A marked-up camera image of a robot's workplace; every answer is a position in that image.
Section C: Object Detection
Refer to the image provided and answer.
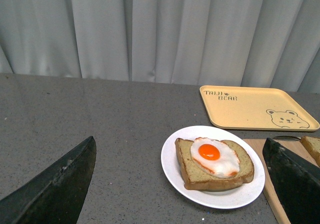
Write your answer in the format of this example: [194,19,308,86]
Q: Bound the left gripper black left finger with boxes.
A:
[0,136,97,224]

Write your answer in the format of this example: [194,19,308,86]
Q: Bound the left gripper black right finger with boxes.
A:
[262,138,320,224]

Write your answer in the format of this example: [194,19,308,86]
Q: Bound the bread slice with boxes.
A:
[300,136,320,166]
[175,138,255,192]

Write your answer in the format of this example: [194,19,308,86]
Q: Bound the fried egg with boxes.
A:
[190,137,240,179]

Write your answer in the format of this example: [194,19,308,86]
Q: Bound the white round plate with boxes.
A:
[161,125,265,209]

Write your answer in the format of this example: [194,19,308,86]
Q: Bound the wooden cutting board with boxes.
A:
[243,139,318,224]

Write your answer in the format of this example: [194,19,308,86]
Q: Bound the yellow bear tray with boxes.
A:
[199,85,320,132]

